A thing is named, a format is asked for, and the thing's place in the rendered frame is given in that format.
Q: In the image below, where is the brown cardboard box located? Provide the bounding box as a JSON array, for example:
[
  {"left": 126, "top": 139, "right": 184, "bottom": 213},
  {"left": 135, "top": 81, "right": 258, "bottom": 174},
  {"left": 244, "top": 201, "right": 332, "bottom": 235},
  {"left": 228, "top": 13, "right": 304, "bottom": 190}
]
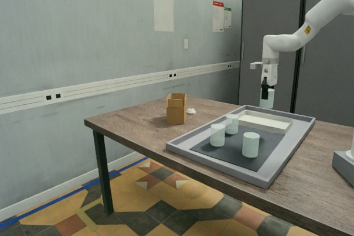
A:
[{"left": 166, "top": 93, "right": 186, "bottom": 124}]

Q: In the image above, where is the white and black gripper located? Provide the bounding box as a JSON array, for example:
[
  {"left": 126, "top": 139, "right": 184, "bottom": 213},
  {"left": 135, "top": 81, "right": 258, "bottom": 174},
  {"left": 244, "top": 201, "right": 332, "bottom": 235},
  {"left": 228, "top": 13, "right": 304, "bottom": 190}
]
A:
[{"left": 261, "top": 64, "right": 278, "bottom": 100}]

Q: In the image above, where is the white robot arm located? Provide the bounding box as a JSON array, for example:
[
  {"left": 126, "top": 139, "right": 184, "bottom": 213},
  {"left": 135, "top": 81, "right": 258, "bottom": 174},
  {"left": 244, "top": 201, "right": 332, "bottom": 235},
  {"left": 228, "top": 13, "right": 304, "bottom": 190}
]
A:
[{"left": 250, "top": 0, "right": 354, "bottom": 161}]

